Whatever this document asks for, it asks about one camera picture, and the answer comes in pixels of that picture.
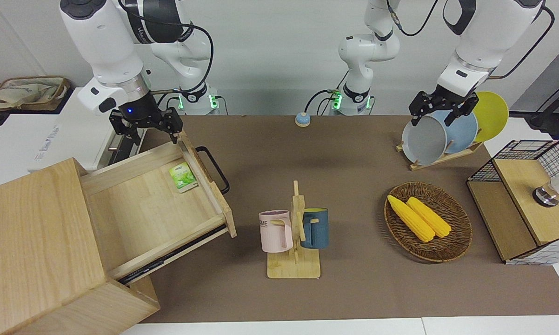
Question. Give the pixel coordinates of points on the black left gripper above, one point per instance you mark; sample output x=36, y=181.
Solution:
x=447, y=98

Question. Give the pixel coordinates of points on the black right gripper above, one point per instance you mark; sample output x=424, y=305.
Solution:
x=140, y=109

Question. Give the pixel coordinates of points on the light wooden drawer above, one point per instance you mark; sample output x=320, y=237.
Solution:
x=144, y=209

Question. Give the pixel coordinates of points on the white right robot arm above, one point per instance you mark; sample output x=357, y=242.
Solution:
x=107, y=42

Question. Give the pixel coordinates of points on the light blue plate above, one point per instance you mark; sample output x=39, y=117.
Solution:
x=463, y=132

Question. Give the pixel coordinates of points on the grey plate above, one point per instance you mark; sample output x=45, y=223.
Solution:
x=423, y=142

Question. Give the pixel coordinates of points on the yellow plate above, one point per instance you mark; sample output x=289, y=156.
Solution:
x=493, y=116

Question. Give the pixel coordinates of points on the wooden plate rack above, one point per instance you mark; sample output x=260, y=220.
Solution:
x=440, y=160

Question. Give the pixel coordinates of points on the green tea bag packet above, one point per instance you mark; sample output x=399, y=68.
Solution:
x=183, y=177

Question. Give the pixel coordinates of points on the white toaster oven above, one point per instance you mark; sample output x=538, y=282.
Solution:
x=75, y=130

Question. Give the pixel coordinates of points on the brown wicker basket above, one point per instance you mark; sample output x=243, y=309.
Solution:
x=428, y=190

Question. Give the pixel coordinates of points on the brown table mat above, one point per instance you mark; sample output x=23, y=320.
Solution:
x=354, y=153

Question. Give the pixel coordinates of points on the yellow corn cob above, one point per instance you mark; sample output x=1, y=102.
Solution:
x=412, y=219
x=430, y=216

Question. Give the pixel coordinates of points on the beige tote bag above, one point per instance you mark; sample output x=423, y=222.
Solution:
x=23, y=93

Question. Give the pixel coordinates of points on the small blue service bell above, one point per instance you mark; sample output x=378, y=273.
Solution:
x=302, y=120

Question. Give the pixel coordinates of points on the light wooden cabinet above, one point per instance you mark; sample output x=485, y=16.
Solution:
x=28, y=232

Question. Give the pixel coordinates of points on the pink mug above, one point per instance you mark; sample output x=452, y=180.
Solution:
x=272, y=235

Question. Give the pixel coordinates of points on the blue mug yellow inside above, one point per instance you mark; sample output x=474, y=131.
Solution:
x=317, y=230

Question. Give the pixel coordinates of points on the wooden mug tree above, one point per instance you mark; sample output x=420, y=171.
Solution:
x=293, y=267

